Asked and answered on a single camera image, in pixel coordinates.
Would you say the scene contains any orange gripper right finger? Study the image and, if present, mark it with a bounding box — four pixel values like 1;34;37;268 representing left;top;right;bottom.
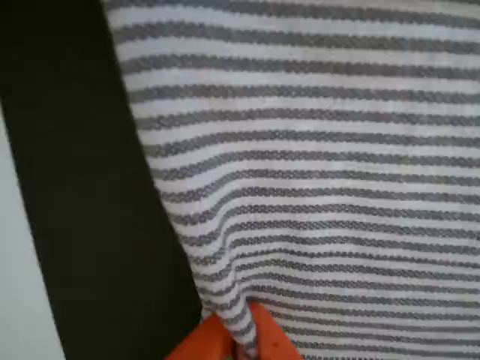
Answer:
247;301;301;360

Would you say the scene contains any large black desk mat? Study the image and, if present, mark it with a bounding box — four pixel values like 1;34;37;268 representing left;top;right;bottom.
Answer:
0;0;206;360

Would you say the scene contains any striped white cloth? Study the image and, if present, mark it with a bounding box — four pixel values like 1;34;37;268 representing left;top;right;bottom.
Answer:
99;0;480;360

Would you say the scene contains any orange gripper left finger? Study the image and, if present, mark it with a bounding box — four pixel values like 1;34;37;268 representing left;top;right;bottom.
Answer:
164;313;236;360

